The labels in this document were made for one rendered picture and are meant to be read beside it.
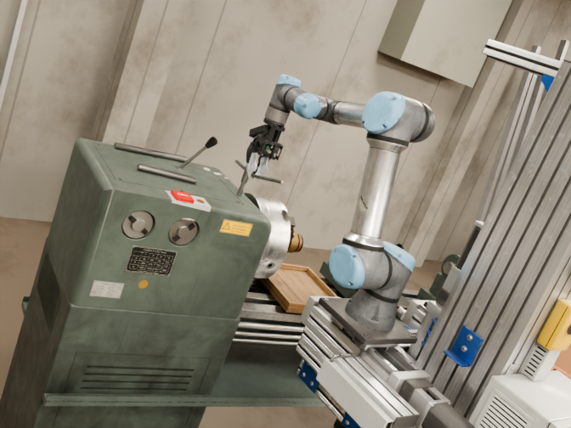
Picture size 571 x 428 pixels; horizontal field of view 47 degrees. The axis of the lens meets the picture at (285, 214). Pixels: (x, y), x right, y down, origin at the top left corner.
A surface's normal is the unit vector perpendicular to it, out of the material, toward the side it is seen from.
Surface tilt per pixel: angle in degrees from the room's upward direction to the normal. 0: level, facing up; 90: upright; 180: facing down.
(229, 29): 90
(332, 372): 90
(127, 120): 90
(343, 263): 97
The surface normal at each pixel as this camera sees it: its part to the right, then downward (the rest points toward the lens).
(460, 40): 0.54, 0.43
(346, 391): -0.77, -0.11
